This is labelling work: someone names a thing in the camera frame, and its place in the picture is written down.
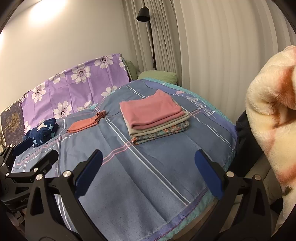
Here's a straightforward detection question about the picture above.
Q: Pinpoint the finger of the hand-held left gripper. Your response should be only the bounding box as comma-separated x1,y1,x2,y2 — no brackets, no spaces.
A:
13,137,35,157
10,149,59,180

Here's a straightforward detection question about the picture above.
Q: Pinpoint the orange folded garment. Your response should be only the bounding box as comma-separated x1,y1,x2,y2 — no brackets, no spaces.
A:
67,111,107,133

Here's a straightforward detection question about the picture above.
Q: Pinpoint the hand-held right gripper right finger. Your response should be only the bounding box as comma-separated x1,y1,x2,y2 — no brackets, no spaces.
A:
194,149,272,241

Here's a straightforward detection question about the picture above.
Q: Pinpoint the floral folded garment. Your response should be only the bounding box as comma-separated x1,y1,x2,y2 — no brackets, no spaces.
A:
131,120,190,145

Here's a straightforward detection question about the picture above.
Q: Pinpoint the navy star print blanket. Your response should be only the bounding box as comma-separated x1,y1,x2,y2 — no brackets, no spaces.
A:
23,118,58,147

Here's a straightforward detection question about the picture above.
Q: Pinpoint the blue striped quilt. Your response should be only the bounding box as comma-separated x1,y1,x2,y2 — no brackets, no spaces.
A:
11,79,238,234

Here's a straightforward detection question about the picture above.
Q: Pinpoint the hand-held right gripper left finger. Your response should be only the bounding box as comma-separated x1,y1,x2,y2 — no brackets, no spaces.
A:
24,149,103,241

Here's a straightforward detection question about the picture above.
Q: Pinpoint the dark cloth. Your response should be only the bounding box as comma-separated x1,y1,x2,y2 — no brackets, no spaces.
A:
235,111,263,179

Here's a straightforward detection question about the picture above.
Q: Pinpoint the green pillow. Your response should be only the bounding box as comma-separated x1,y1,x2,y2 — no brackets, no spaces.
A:
125,60,139,81
137,70,178,85

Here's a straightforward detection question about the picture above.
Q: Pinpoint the black floor lamp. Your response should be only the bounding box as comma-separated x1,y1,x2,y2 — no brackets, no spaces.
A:
136,6,158,71

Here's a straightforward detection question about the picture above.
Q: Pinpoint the purple floral pillow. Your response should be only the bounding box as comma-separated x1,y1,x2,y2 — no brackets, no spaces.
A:
22,54,131,135

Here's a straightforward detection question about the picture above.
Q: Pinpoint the white pleated curtain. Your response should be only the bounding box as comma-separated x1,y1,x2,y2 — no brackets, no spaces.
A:
121,0,296,112

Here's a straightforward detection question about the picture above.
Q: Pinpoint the cream fluffy blanket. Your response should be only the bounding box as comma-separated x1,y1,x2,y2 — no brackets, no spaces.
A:
245,45,296,232

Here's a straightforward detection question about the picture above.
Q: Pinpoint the beige folded garment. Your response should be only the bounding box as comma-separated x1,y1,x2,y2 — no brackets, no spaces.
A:
124,115,190,138

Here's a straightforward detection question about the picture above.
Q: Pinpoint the beige upholstered seat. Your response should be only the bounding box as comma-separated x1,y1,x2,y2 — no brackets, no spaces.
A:
222,155,284,209

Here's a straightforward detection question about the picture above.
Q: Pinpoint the pink long-sleeve shirt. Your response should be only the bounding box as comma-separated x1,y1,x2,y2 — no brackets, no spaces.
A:
120,90,189,130

